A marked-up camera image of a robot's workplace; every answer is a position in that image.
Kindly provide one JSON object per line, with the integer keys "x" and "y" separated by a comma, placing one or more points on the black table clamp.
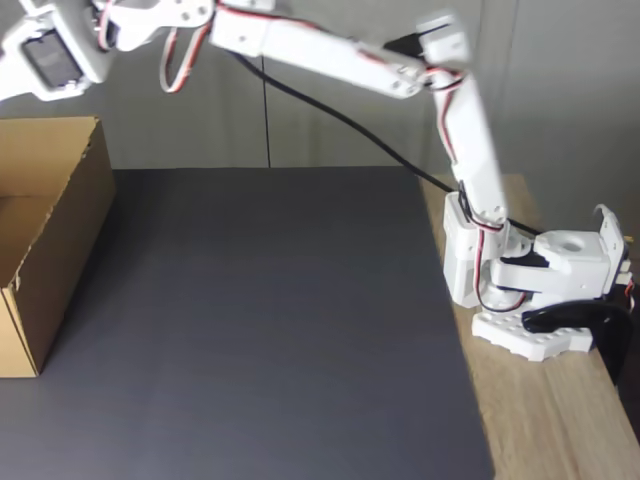
{"x": 610, "y": 325}

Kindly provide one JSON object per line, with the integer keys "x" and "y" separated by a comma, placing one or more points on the brown cardboard box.
{"x": 55, "y": 240}

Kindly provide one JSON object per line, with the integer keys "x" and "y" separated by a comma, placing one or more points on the dark grey table mat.
{"x": 250, "y": 325}

